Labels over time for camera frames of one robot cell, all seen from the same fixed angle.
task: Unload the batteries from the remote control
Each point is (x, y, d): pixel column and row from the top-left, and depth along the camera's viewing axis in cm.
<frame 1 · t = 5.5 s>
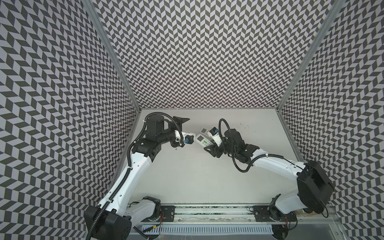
left hand: (185, 124, 73), fingers open
right hand: (208, 149, 82), fingers open
small white remote control: (203, 140, 82), point 18 cm above the table
white remote with green buttons: (201, 140, 82), point 18 cm above the table

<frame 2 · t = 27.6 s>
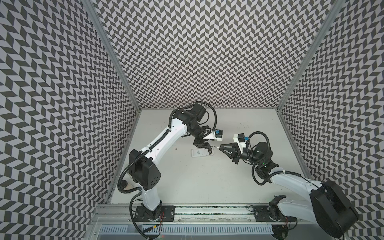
left hand: (210, 142, 75), fingers open
right hand: (220, 151, 74), fingers closed
small white remote control: (200, 152, 96), point 2 cm above the table
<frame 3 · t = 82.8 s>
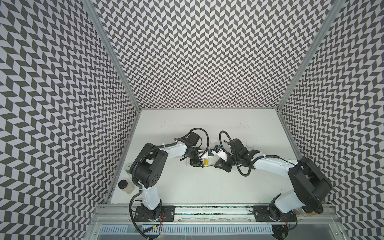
left hand: (200, 160, 92), fingers open
right hand: (216, 167, 85), fingers closed
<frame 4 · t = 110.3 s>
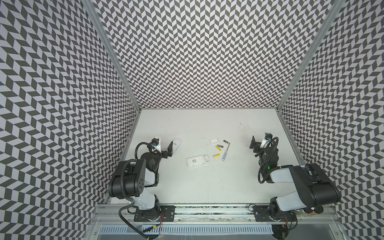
left hand: (165, 140, 89), fingers open
right hand: (260, 139, 89), fingers open
white remote with green buttons: (195, 160, 91), point 2 cm above the table
black gold AAA battery: (220, 146, 101), on the table
yellow AAA battery: (217, 146, 100), on the table
yellow AAA battery 2: (216, 155, 95), on the table
